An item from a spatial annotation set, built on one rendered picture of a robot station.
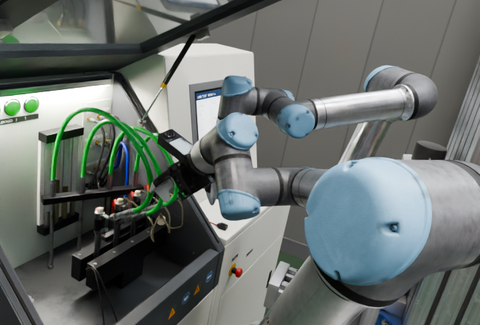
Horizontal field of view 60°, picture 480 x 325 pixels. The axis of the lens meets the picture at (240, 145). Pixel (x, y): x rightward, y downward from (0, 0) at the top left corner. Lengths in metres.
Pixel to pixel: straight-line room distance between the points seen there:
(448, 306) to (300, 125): 0.45
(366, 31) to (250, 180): 2.19
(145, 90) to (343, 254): 1.22
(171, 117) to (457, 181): 1.17
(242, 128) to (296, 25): 2.20
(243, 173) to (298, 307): 0.30
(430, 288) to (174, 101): 1.02
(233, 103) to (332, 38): 1.91
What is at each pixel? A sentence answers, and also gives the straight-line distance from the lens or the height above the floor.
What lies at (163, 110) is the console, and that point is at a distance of 1.49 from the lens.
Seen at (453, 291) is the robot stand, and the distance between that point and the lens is 0.88.
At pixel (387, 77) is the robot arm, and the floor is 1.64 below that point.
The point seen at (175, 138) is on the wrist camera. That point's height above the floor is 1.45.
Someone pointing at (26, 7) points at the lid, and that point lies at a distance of 0.82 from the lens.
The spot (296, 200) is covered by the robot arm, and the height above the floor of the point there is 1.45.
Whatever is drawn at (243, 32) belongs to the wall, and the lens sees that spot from 3.03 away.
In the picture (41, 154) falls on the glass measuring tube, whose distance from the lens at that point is 1.43.
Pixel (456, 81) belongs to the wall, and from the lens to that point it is 2.88.
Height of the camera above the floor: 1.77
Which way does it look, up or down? 19 degrees down
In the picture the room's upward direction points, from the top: 11 degrees clockwise
